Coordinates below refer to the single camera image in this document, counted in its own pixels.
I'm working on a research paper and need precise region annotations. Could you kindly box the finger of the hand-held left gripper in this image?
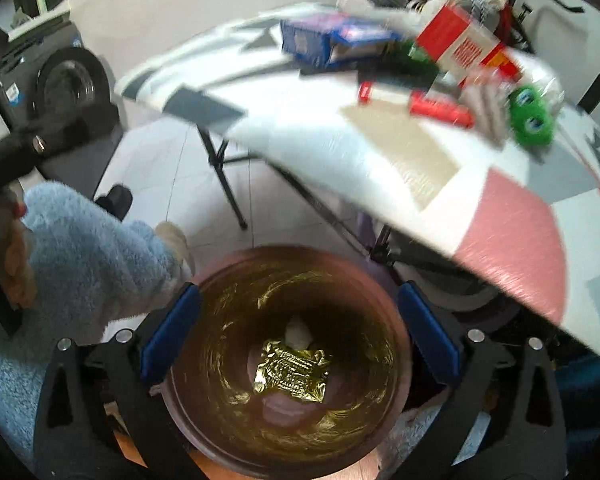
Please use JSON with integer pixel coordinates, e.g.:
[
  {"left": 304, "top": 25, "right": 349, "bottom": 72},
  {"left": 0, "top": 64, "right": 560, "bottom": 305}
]
[{"left": 0, "top": 132, "right": 48, "bottom": 196}]

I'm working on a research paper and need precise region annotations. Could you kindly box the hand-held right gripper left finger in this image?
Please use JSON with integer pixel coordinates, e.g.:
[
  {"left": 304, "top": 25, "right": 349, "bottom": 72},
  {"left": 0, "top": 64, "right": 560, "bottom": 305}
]
[{"left": 32, "top": 282, "right": 206, "bottom": 480}]

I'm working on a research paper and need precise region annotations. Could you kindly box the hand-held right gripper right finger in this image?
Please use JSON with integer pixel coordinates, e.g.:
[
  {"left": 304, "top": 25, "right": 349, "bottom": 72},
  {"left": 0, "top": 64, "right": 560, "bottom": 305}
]
[{"left": 395, "top": 282, "right": 567, "bottom": 480}]

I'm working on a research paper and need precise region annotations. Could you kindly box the brown round bin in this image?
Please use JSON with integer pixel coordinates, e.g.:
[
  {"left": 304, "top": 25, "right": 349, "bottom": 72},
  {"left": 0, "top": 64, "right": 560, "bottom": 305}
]
[{"left": 162, "top": 245, "right": 413, "bottom": 478}]

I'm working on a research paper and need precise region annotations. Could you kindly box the person's left hand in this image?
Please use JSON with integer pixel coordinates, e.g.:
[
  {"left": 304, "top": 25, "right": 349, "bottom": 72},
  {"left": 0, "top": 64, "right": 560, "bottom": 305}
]
[{"left": 0, "top": 200, "right": 37, "bottom": 311}]

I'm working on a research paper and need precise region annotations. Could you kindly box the grey washing machine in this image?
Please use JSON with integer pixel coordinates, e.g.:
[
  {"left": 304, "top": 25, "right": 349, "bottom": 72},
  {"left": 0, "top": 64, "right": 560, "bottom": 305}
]
[{"left": 0, "top": 5, "right": 126, "bottom": 201}]

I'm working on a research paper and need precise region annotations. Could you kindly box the beige slipper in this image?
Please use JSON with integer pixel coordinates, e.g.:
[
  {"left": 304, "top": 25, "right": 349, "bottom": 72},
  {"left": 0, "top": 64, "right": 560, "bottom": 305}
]
[{"left": 155, "top": 221, "right": 196, "bottom": 273}]

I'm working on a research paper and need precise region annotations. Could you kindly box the black round object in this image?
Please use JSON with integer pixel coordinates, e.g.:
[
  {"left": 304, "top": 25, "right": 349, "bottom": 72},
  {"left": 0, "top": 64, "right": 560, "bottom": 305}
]
[{"left": 95, "top": 185, "right": 133, "bottom": 221}]

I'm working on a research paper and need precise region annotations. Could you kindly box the gold foil wrapper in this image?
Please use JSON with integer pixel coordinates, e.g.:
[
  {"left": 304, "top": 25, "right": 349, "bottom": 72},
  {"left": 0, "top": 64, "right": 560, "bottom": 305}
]
[{"left": 252, "top": 339, "right": 333, "bottom": 403}]

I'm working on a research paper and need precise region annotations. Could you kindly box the small crumpled white paper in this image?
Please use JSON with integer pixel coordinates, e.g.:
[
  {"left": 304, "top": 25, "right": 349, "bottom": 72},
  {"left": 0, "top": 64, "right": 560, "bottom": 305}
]
[{"left": 284, "top": 321, "right": 313, "bottom": 348}]

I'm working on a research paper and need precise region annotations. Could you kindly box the person's blue fleece clothing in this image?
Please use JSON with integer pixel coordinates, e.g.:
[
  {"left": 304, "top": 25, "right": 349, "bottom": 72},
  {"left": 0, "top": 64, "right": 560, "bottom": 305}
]
[{"left": 0, "top": 320, "right": 48, "bottom": 466}]

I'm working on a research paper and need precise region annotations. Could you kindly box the red and white tube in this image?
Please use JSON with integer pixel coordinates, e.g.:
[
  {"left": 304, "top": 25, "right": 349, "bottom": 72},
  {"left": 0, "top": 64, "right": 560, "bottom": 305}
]
[{"left": 357, "top": 81, "right": 476, "bottom": 130}]

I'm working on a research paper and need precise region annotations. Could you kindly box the green plastic object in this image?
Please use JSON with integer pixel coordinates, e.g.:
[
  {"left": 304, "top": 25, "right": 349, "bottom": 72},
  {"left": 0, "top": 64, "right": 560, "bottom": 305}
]
[{"left": 507, "top": 85, "right": 553, "bottom": 146}]

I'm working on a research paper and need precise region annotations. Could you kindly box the patterned folding table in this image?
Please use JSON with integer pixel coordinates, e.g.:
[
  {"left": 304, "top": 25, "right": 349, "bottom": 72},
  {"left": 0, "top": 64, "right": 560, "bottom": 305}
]
[{"left": 112, "top": 2, "right": 600, "bottom": 363}]

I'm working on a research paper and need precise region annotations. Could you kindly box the clear plastic bag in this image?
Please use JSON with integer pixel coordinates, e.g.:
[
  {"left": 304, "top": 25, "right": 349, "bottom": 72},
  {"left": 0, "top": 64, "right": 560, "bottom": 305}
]
[{"left": 520, "top": 60, "right": 566, "bottom": 111}]

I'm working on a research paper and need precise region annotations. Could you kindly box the small green packet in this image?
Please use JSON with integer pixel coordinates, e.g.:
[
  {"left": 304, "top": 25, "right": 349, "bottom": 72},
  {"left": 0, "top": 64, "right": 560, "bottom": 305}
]
[{"left": 397, "top": 40, "right": 436, "bottom": 66}]

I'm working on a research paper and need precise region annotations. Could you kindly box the red and white carton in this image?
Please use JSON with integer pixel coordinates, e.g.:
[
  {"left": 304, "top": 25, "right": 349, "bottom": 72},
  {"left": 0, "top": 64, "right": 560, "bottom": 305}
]
[{"left": 415, "top": 2, "right": 526, "bottom": 88}]

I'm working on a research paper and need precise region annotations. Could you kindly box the blue cardboard box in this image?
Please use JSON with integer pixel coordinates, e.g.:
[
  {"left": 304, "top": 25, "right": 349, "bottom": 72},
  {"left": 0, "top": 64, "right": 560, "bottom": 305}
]
[{"left": 280, "top": 14, "right": 401, "bottom": 68}]

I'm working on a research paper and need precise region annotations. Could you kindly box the red cloth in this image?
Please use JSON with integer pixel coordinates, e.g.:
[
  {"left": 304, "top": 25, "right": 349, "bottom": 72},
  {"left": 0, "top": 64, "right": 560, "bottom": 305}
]
[{"left": 495, "top": 7, "right": 513, "bottom": 41}]

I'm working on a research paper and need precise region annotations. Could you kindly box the white door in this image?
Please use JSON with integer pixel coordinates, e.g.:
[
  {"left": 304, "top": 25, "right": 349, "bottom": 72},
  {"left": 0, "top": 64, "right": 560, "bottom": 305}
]
[{"left": 522, "top": 0, "right": 600, "bottom": 106}]

